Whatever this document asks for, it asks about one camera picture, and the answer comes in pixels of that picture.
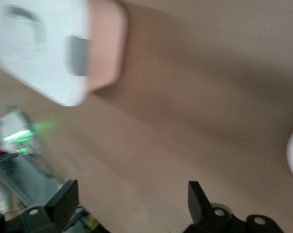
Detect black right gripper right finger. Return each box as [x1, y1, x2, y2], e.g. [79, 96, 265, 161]
[182, 181, 283, 233]

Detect white lunch box grey latches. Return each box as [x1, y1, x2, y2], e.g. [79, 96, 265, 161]
[0, 0, 128, 107]

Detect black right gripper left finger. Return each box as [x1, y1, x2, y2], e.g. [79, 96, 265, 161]
[0, 179, 79, 233]

